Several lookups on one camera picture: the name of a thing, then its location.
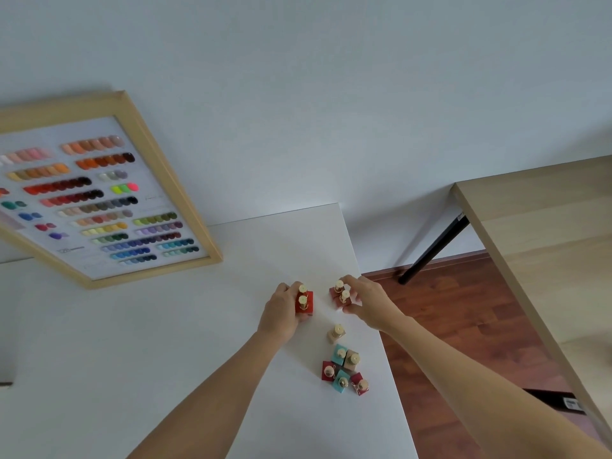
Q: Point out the person's left hand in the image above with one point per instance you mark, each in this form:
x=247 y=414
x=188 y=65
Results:
x=277 y=315

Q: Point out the wood-framed nail colour chart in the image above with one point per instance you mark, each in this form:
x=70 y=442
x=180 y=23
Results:
x=95 y=200

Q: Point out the teal nail polish bottle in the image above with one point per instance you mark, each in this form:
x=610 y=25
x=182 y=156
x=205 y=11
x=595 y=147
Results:
x=342 y=382
x=338 y=353

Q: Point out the black table leg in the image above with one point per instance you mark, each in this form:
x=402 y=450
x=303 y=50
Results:
x=432 y=250

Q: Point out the pink-red nail polish bottle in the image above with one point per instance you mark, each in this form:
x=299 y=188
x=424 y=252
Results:
x=343 y=299
x=337 y=287

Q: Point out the person's right hand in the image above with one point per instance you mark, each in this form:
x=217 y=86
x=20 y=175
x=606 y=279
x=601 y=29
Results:
x=377 y=305

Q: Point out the person's left forearm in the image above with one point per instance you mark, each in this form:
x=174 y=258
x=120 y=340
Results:
x=215 y=396

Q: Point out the person's left thumb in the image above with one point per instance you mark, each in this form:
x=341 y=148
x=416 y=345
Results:
x=302 y=319

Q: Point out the black bar with white label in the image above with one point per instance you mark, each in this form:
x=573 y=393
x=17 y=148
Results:
x=554 y=400

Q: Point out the person's right thumb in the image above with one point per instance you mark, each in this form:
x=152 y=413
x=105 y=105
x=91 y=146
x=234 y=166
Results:
x=354 y=309

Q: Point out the tan nail polish bottle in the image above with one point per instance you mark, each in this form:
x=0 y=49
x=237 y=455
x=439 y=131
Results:
x=353 y=360

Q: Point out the person's right forearm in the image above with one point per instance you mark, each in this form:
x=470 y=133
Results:
x=478 y=391

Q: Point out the dark red nail polish bottle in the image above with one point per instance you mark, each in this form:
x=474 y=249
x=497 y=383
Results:
x=360 y=384

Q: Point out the light wooden table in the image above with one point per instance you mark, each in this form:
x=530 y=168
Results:
x=550 y=243

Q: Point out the beige nail polish bottle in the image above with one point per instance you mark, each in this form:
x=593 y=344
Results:
x=336 y=333

